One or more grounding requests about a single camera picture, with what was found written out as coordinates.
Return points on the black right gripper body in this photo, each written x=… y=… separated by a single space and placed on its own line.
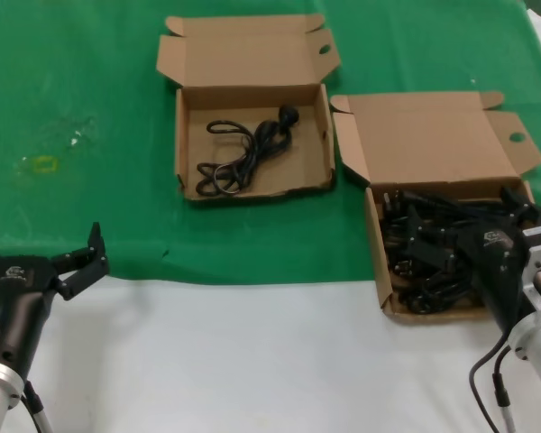
x=496 y=270

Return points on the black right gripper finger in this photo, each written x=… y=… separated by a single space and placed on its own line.
x=433 y=245
x=525 y=212

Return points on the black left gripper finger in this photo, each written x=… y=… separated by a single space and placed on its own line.
x=88 y=268

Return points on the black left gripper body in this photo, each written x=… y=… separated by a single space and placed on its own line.
x=20 y=306

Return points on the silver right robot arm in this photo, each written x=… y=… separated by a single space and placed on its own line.
x=538 y=361

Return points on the shallow open cardboard box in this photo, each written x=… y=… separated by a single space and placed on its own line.
x=216 y=104

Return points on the green table cloth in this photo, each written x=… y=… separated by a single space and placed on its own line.
x=108 y=212

